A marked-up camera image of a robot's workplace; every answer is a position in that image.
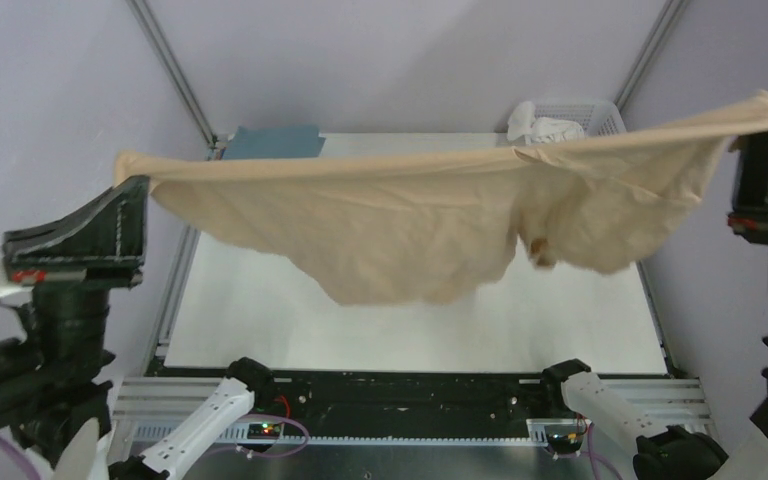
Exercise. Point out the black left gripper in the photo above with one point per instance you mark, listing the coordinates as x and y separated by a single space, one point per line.
109 231

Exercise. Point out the beige t shirt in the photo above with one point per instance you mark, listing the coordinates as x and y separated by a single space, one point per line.
434 226

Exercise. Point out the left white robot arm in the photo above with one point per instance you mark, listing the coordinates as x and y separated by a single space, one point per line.
244 384

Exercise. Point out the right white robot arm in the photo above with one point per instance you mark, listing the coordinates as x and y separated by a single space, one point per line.
659 450

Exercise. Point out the grey-blue folded t shirt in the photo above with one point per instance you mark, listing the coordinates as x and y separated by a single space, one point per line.
289 142

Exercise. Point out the white plastic laundry basket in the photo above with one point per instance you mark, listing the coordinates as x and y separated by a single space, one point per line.
597 117

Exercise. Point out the white crumpled t shirt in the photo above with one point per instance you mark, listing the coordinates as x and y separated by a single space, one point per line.
526 127

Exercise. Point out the left small circuit board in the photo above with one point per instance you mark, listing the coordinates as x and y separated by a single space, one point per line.
264 431

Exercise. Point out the small circuit board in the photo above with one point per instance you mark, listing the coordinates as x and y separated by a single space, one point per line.
565 445
264 431

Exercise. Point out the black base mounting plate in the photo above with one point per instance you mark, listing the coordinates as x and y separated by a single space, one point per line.
410 401

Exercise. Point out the right small circuit board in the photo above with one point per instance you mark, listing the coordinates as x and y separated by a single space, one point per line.
565 445

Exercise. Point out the left aluminium frame post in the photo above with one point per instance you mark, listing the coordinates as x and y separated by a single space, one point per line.
158 41

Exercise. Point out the aluminium frame post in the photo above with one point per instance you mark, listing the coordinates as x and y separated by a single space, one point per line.
158 41
666 21

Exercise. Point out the right aluminium frame post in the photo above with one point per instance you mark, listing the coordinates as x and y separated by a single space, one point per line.
666 21

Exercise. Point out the front aluminium rail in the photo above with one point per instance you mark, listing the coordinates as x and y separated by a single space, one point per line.
157 405

